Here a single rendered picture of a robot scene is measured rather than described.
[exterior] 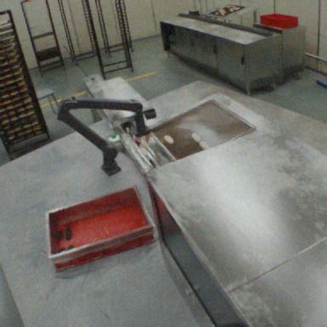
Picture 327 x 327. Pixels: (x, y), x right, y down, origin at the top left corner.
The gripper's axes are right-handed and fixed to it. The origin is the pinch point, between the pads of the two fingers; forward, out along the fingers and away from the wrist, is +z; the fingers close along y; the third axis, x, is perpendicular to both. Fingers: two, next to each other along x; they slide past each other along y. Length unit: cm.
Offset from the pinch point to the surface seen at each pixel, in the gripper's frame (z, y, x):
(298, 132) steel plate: 11, 95, -30
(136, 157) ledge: 6.8, -6.8, -2.1
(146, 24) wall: 55, 254, 698
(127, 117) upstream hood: 1.7, 3.3, 45.2
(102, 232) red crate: 10, -41, -48
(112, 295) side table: 11, -47, -84
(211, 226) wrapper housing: -38, -16, -111
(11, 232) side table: 11, -87, -24
